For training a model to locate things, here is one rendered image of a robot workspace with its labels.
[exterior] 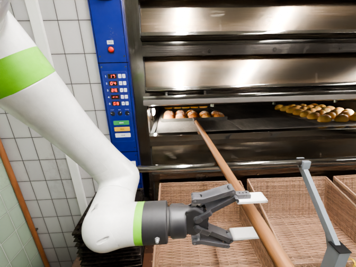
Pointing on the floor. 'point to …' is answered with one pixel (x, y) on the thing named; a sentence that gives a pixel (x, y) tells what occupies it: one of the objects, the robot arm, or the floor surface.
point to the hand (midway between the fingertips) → (252, 215)
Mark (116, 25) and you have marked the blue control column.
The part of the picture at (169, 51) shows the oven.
